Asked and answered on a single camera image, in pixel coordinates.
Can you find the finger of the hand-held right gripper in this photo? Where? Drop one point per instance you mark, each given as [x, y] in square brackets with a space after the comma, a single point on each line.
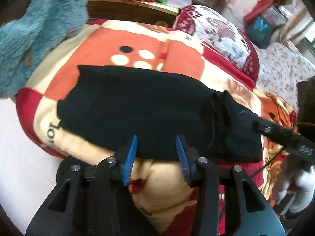
[253, 121]

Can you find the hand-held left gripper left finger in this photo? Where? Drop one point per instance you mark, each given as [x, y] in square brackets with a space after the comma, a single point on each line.
[129, 159]

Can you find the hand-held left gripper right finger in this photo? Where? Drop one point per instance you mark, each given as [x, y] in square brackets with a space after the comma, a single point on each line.
[183, 159]

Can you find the black pants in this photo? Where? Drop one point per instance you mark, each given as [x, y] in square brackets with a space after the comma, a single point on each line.
[147, 108]

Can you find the person's right hand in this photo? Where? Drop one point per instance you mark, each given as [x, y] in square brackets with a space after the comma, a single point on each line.
[302, 186]

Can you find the dark brown furniture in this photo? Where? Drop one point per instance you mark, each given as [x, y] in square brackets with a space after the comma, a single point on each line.
[306, 103]

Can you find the white floral bed sheet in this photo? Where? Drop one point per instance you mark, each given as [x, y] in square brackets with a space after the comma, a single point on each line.
[278, 64]

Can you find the teal bag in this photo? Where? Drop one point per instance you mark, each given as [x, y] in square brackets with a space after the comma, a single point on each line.
[259, 33]

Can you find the red floral pillow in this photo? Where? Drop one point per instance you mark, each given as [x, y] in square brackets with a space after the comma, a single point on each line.
[221, 36]

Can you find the red orange cream printed blanket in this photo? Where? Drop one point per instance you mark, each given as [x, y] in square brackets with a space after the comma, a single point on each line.
[160, 51]

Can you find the red garment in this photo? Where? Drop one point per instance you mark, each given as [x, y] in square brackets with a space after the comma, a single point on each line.
[265, 2]

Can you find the wooden headboard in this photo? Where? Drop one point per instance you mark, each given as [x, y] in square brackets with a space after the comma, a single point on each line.
[128, 12]

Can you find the teal fluffy garment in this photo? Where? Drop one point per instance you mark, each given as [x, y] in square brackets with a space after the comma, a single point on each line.
[37, 29]

